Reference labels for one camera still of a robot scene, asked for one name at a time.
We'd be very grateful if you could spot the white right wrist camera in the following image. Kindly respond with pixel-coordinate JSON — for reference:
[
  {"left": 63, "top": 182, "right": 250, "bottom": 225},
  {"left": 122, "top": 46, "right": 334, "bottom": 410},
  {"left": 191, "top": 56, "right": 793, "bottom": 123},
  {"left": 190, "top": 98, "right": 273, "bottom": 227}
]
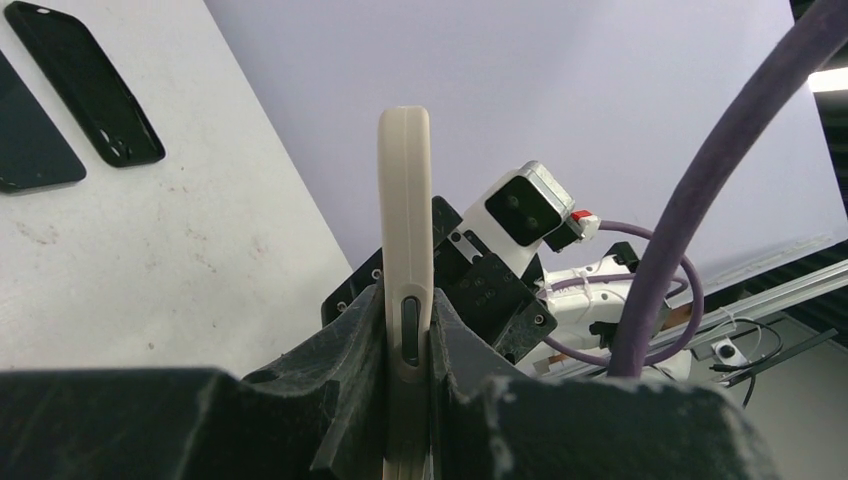
[{"left": 448, "top": 161, "right": 601, "bottom": 277}]

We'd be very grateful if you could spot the black phone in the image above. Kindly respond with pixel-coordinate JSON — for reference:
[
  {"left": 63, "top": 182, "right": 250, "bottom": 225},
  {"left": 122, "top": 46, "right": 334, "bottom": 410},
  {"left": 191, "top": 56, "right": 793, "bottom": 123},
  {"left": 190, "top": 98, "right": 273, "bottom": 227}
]
[{"left": 1, "top": 57, "right": 87, "bottom": 194}]

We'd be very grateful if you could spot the black phone case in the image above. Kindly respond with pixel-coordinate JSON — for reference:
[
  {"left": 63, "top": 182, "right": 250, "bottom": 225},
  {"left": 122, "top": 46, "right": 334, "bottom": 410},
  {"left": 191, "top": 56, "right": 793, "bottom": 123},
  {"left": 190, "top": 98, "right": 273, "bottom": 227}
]
[{"left": 3, "top": 1, "right": 166, "bottom": 168}]

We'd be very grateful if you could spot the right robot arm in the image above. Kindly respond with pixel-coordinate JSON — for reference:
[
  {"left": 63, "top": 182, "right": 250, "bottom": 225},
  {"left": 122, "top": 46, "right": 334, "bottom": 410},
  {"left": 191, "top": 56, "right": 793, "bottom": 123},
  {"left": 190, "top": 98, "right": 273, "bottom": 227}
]
[{"left": 432, "top": 196, "right": 640, "bottom": 375}]

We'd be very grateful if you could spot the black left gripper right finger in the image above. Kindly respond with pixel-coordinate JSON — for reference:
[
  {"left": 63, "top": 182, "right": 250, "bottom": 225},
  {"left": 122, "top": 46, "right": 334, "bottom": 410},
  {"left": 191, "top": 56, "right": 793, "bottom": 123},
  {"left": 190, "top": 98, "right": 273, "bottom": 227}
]
[{"left": 430, "top": 292, "right": 779, "bottom": 479}]

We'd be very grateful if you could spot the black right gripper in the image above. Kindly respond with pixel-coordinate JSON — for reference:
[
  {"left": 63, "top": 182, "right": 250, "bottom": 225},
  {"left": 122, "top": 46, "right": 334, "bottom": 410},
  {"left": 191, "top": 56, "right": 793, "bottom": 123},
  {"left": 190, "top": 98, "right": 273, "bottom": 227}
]
[{"left": 321, "top": 195, "right": 558, "bottom": 366}]

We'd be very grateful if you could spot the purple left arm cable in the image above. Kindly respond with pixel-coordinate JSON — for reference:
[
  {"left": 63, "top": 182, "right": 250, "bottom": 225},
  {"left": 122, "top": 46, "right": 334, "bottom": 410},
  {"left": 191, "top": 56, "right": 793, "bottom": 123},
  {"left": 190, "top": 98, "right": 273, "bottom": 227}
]
[{"left": 606, "top": 0, "right": 848, "bottom": 379}]

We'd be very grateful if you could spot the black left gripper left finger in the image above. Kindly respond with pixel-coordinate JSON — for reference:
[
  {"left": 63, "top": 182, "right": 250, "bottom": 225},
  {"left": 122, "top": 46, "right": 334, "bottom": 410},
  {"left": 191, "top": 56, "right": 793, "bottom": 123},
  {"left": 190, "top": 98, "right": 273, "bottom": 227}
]
[{"left": 1, "top": 285, "right": 385, "bottom": 479}]

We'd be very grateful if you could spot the aluminium frame rail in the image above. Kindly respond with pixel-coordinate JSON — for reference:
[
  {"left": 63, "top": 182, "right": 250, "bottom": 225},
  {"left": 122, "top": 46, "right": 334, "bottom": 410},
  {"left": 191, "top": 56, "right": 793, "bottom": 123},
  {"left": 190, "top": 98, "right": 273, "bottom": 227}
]
[{"left": 539, "top": 259, "right": 847, "bottom": 379}]

